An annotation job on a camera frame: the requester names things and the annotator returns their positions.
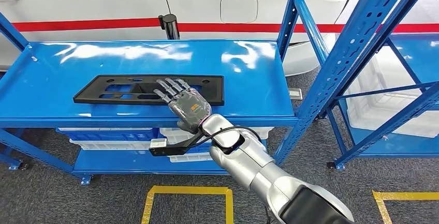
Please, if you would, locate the blue metal shelf rack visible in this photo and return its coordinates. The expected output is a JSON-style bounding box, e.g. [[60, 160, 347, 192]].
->
[[0, 0, 438, 186], [326, 0, 439, 172]]

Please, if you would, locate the black plastic frame part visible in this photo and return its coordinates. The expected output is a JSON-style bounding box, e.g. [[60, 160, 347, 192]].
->
[[72, 74, 225, 107]]

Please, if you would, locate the yellow floor tape mark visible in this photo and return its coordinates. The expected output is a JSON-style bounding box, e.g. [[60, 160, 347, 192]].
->
[[372, 190, 439, 224], [141, 185, 234, 224]]

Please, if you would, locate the red barrier belt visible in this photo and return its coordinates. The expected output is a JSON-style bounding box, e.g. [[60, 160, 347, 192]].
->
[[178, 22, 439, 34], [12, 18, 162, 33]]

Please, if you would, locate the large white plastic bin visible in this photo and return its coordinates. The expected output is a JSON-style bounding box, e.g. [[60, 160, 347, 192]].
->
[[344, 46, 439, 139]]

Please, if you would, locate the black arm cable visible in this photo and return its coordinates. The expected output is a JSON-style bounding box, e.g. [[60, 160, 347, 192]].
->
[[195, 126, 263, 148]]

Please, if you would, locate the black glossy barrier post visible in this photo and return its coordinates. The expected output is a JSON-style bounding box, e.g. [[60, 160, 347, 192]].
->
[[158, 14, 180, 40]]

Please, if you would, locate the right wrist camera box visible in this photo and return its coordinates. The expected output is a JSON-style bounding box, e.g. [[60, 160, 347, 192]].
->
[[149, 130, 207, 157]]

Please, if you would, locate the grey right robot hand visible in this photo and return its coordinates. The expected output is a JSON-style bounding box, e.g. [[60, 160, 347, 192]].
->
[[153, 77, 213, 135]]

